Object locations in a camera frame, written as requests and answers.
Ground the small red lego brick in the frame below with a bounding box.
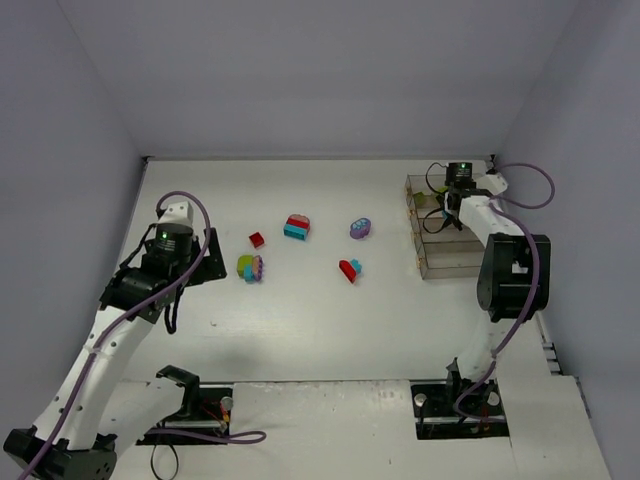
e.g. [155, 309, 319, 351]
[249, 232, 265, 249]

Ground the teal lego base brick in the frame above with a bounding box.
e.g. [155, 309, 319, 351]
[283, 224, 308, 241]

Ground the purple rounded lego brick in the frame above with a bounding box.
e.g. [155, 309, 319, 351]
[349, 217, 372, 240]

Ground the red rounded lego brick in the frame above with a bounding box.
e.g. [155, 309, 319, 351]
[338, 259, 358, 284]

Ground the small teal lego cube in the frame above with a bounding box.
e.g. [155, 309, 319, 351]
[349, 259, 362, 275]

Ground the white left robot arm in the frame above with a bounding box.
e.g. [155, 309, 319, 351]
[3, 221, 226, 479]

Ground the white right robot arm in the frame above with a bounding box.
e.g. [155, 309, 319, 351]
[441, 162, 551, 402]

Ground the green rounded lego brick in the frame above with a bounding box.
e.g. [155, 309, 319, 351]
[236, 254, 254, 278]

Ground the teal lego under stack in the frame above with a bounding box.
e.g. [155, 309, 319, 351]
[243, 265, 256, 283]

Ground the purple orange studded lego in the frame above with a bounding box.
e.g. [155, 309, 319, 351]
[251, 255, 264, 282]

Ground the green lego in bin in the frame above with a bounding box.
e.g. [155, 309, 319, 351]
[413, 192, 428, 208]

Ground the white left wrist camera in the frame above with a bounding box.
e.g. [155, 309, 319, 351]
[157, 200, 194, 228]

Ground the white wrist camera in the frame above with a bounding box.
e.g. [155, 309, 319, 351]
[476, 173, 508, 197]
[157, 200, 194, 228]

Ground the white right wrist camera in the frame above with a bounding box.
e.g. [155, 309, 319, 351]
[476, 173, 508, 197]

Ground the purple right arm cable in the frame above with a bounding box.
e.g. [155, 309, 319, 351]
[454, 162, 556, 421]

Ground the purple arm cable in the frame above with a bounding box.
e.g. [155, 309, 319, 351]
[454, 162, 556, 421]
[14, 189, 268, 480]

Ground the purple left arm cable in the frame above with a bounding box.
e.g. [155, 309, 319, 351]
[14, 189, 268, 480]

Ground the black loop cable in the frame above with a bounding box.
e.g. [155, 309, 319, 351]
[149, 439, 182, 478]

